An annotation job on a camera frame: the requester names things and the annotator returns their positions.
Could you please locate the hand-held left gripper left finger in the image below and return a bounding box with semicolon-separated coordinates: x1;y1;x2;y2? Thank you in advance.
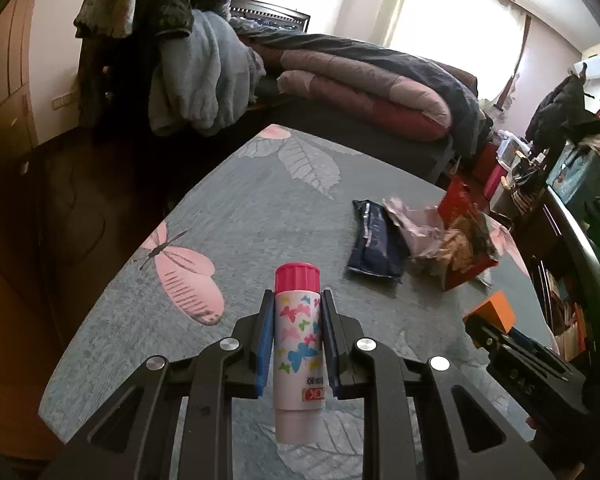
40;289;276;480

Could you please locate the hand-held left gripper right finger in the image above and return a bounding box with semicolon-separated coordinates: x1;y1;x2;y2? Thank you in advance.
320;289;556;480

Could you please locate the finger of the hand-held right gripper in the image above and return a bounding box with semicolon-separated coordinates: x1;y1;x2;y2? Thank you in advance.
463;311;536;361

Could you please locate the small orange box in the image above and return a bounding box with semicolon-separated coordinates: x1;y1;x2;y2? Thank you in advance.
462;290;517;348

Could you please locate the butterfly print glue stick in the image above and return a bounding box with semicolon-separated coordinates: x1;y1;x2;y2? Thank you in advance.
274;262;326;445

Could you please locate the navy blue packet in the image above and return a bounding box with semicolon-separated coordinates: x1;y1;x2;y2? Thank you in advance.
345;199;407;281

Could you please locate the pink wrapper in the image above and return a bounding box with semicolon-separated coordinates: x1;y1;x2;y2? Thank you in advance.
382;196;461;276

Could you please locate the red snack bag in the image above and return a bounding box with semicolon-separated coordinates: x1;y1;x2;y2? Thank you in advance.
437;178;501;292

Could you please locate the dark wooden footboard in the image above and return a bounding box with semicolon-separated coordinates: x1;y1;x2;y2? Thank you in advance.
522;185;600;366

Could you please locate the grey floral tablecloth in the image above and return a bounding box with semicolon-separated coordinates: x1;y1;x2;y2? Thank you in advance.
40;125;561;480

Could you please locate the red bin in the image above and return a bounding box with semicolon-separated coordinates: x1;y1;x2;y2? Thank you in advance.
482;142;507;202

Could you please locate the teal box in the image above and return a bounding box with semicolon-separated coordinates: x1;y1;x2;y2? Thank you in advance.
545;140;600;213

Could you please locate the white plastic container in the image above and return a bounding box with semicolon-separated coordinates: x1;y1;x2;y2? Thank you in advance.
497;130;531;172

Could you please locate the bed with dark sheet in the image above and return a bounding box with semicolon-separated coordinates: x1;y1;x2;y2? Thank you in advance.
230;80;481;186

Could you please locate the black hanging jacket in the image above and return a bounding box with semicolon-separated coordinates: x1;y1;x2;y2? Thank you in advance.
527;72;600;153

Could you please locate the folded pink maroon quilt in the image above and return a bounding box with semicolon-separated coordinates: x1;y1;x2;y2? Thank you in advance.
250;32;487;161

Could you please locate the white air conditioner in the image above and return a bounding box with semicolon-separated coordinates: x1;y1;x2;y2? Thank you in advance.
572;42;600;81

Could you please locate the white window curtain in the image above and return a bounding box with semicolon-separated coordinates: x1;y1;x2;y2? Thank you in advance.
335;0;531;106

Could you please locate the dark wooden headboard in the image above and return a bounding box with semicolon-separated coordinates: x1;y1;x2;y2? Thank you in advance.
230;0;312;36

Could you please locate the grey fuzzy garment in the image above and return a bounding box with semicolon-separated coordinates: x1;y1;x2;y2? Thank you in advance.
74;0;231;41

